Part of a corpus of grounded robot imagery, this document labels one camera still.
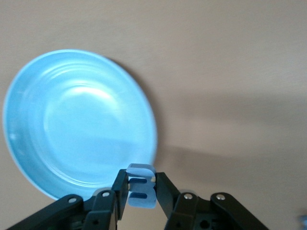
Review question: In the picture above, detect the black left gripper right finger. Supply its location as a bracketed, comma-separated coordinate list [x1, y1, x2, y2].
[155, 172, 267, 230]

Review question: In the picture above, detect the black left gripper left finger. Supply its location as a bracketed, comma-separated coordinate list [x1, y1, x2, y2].
[4, 169, 130, 230]

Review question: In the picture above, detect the blue foam letter m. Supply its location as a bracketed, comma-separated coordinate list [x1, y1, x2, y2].
[126, 163, 157, 209]

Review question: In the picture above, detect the blue plate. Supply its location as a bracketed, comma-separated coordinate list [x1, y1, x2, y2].
[2, 49, 158, 201]

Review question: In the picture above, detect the brown table cover mat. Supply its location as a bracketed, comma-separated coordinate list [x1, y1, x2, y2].
[0, 0, 307, 230]

